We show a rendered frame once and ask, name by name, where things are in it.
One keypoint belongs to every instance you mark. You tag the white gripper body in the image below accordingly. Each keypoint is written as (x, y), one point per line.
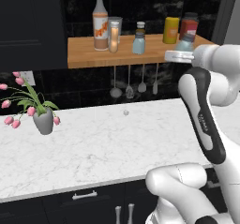
(178, 56)

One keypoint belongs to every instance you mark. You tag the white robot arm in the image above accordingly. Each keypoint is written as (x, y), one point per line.
(200, 184)

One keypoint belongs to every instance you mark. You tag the pale blue shaker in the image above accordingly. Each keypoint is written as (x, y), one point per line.
(185, 43)
(138, 45)

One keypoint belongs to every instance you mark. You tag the small dark bottle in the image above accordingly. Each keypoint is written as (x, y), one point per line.
(141, 26)

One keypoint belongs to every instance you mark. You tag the clear shaker with yellow filling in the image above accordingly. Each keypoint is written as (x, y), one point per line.
(113, 38)

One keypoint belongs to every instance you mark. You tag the tall bottle with orange label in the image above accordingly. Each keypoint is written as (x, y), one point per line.
(100, 24)

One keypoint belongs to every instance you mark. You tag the dark upper cabinet door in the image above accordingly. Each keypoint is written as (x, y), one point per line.
(31, 24)

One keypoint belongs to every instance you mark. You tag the dark cabinet door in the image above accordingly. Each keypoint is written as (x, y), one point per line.
(31, 24)
(142, 209)
(93, 218)

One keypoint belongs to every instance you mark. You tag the dark lower cabinet door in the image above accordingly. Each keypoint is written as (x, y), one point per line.
(142, 209)
(93, 218)

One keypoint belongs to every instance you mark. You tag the yellow can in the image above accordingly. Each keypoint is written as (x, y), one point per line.
(171, 31)

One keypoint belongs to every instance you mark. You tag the red jar with dark lid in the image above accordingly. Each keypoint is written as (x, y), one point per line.
(189, 26)

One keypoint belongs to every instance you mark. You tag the hanging metal spatula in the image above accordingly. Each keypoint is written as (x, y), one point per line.
(155, 87)

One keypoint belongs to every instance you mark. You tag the hanging metal slotted spoon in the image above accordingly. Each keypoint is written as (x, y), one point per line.
(129, 91)

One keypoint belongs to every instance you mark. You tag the clear glass jar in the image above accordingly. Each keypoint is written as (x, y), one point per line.
(120, 23)

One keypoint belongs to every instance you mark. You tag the grey tall panel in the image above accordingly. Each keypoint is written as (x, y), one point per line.
(229, 12)

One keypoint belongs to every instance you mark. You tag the hanging metal ladle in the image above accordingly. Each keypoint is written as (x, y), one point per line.
(115, 92)

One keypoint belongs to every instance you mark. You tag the small grey lump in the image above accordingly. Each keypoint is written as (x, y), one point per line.
(126, 112)

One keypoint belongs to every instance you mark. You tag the wooden shelf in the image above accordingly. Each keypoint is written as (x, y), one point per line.
(87, 54)

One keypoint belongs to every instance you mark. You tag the grey vase with pink tulips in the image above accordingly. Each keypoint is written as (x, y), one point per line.
(43, 121)

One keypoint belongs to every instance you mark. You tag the dark drawer front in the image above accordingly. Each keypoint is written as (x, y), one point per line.
(59, 201)

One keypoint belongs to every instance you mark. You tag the white wall outlet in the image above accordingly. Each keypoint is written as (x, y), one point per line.
(29, 77)

